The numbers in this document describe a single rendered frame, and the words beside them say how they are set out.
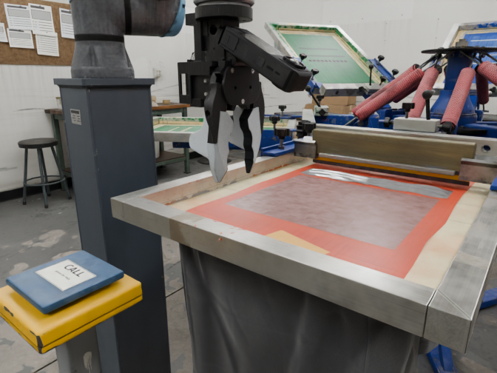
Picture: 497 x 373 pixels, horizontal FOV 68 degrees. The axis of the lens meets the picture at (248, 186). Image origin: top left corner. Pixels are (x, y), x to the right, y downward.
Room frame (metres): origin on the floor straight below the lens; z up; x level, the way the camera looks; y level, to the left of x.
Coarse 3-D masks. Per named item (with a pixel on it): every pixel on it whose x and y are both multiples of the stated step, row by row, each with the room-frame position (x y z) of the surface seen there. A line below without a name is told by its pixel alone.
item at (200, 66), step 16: (192, 16) 0.51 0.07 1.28; (208, 16) 0.47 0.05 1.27; (224, 16) 0.47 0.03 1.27; (240, 16) 0.47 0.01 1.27; (208, 32) 0.50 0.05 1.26; (208, 48) 0.50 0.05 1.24; (192, 64) 0.49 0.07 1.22; (208, 64) 0.47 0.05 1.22; (224, 64) 0.46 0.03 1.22; (240, 64) 0.48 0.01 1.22; (192, 80) 0.50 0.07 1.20; (208, 80) 0.48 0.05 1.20; (224, 80) 0.46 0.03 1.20; (240, 80) 0.48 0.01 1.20; (256, 80) 0.50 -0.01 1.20; (192, 96) 0.49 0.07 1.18; (224, 96) 0.46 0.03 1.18; (240, 96) 0.48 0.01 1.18; (256, 96) 0.50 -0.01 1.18
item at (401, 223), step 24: (360, 192) 0.79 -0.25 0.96; (384, 192) 0.79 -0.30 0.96; (408, 192) 0.79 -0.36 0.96; (456, 192) 0.79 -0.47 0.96; (312, 216) 0.65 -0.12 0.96; (336, 216) 0.65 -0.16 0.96; (360, 216) 0.65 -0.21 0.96; (384, 216) 0.65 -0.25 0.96; (408, 216) 0.65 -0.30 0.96; (432, 216) 0.65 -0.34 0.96; (312, 240) 0.54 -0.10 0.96; (336, 240) 0.54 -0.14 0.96; (360, 240) 0.54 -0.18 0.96; (384, 240) 0.54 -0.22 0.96; (408, 240) 0.54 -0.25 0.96; (360, 264) 0.46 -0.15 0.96; (384, 264) 0.46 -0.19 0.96; (408, 264) 0.46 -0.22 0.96
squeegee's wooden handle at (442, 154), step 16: (320, 144) 1.05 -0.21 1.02; (336, 144) 1.02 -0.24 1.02; (352, 144) 0.99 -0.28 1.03; (368, 144) 0.96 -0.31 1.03; (384, 144) 0.94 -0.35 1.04; (400, 144) 0.92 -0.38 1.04; (416, 144) 0.89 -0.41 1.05; (432, 144) 0.87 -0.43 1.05; (448, 144) 0.85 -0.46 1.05; (464, 144) 0.83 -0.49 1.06; (384, 160) 0.94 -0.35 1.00; (400, 160) 0.91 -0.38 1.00; (416, 160) 0.89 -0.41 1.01; (432, 160) 0.87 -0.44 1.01; (448, 160) 0.85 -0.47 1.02
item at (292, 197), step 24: (336, 168) 1.02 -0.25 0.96; (240, 192) 0.79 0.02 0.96; (264, 192) 0.79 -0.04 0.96; (288, 192) 0.79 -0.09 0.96; (312, 192) 0.79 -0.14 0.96; (336, 192) 0.79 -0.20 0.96; (216, 216) 0.65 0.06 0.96; (240, 216) 0.65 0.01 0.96; (264, 216) 0.65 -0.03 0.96; (288, 216) 0.65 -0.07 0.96
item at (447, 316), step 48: (144, 192) 0.68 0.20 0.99; (192, 192) 0.76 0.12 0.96; (192, 240) 0.52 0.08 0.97; (240, 240) 0.47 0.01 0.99; (480, 240) 0.47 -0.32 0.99; (336, 288) 0.37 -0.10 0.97; (384, 288) 0.35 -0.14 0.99; (432, 288) 0.35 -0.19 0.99; (480, 288) 0.35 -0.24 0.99; (432, 336) 0.31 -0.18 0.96
